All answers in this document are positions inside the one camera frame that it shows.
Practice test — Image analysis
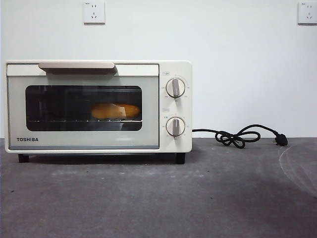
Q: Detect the yellow corn cob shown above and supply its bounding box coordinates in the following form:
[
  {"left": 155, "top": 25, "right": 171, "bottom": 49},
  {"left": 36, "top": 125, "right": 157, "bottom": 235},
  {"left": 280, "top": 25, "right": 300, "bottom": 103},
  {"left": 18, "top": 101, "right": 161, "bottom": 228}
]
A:
[{"left": 90, "top": 103, "right": 141, "bottom": 119}]

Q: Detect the glass oven door with handle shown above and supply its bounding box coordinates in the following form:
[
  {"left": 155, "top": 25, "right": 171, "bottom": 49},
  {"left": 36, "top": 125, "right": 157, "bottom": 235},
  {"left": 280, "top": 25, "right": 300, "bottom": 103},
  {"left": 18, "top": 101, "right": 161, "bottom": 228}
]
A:
[{"left": 6, "top": 62, "right": 160, "bottom": 150}]

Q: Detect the cream oven knob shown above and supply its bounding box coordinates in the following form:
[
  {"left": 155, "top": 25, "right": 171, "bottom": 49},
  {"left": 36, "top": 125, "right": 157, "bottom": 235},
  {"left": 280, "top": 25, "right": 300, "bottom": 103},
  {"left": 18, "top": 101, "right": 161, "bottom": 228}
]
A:
[
  {"left": 165, "top": 78, "right": 186, "bottom": 98},
  {"left": 165, "top": 117, "right": 186, "bottom": 137}
]

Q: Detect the cream toaster oven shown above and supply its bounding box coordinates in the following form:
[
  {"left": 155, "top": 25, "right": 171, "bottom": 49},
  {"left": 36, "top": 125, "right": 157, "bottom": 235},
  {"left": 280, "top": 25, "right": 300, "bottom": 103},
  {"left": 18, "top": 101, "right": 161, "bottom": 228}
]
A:
[{"left": 3, "top": 60, "right": 193, "bottom": 164}]

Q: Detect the metal wire oven rack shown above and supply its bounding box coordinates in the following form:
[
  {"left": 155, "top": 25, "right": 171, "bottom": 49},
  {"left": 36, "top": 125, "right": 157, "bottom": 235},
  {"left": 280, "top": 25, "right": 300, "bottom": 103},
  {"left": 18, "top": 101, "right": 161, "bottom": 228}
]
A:
[{"left": 26, "top": 118, "right": 143, "bottom": 123}]

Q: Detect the white wall socket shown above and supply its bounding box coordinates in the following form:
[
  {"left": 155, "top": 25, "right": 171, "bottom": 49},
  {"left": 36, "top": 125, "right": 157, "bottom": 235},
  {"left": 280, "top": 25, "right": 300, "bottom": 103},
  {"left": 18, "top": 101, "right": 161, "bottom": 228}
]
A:
[
  {"left": 297, "top": 1, "right": 317, "bottom": 25},
  {"left": 83, "top": 1, "right": 106, "bottom": 25}
]

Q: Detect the black power cable with plug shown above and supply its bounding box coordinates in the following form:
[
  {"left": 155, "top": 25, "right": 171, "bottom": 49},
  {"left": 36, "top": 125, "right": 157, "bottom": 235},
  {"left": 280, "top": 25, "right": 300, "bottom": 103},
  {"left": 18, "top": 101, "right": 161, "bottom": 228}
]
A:
[{"left": 192, "top": 124, "right": 289, "bottom": 148}]

